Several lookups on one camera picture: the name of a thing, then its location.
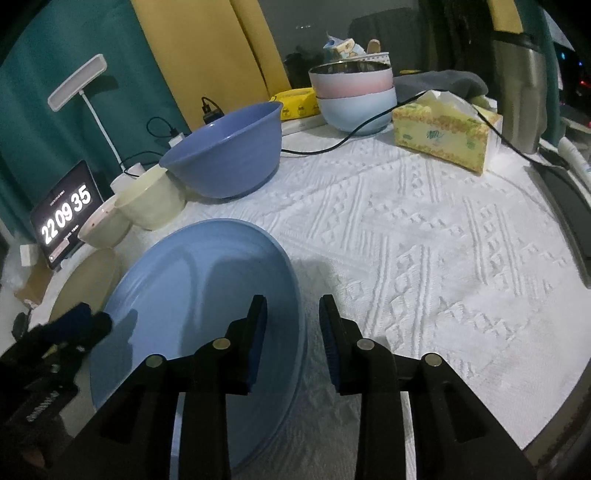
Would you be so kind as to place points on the wide yellow curtain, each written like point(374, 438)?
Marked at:
point(194, 55)

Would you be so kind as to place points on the small white box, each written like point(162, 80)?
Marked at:
point(28, 254)

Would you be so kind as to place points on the small pink speckled bowl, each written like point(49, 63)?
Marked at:
point(106, 230)

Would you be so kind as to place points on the steel thermos flask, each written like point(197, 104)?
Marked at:
point(521, 92)

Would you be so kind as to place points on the yellow tissue box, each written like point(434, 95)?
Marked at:
point(438, 138)

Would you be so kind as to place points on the light blue plate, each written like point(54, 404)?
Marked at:
point(184, 286)

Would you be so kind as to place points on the teal curtain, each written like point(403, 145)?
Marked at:
point(55, 138)

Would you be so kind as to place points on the cream bowl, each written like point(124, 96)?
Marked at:
point(152, 203)

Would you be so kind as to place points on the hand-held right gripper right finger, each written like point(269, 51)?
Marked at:
point(330, 341)

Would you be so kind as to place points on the blue snack bag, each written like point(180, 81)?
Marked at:
point(330, 45)

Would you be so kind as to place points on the grey cloth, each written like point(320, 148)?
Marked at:
point(443, 81)

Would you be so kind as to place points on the tablet showing clock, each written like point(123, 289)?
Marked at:
point(64, 217)

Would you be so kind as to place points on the white tube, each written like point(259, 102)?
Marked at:
point(575, 159)

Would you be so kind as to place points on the brown cardboard box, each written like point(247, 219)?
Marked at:
point(34, 286)

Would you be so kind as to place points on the white desk lamp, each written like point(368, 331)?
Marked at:
point(76, 83)

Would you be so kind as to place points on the white charger plug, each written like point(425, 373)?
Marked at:
point(178, 140)

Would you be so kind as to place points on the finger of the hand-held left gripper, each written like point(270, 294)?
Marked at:
point(81, 318)

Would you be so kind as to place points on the white textured tablecloth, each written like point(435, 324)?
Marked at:
point(415, 230)

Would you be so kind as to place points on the beige plate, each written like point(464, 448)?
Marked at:
point(87, 277)

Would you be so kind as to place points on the black power adapter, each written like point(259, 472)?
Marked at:
point(211, 113)

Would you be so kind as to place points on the pale blue bowl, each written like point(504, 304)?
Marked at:
point(355, 115)

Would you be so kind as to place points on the white woven basket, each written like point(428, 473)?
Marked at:
point(376, 58)

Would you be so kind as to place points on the narrow yellow curtain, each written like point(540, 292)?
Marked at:
point(503, 14)

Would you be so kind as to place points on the yellow wipes pack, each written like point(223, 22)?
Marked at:
point(295, 104)

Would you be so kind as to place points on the white power strip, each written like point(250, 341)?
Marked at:
point(302, 123)

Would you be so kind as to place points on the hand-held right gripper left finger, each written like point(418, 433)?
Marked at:
point(258, 341)

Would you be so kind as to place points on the large blue bowl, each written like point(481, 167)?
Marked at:
point(231, 166)

